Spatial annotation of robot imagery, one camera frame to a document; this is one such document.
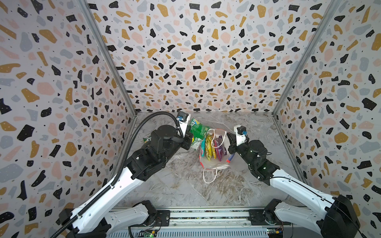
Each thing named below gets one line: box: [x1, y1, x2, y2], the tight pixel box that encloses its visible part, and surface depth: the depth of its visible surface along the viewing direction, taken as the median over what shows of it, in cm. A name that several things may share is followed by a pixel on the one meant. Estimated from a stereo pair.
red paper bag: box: [199, 130, 230, 170], surface depth 81 cm
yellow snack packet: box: [205, 133, 217, 161], surface depth 88 cm
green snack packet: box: [189, 117, 211, 150], surface depth 66 cm
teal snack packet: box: [201, 137, 206, 158], surface depth 89 cm
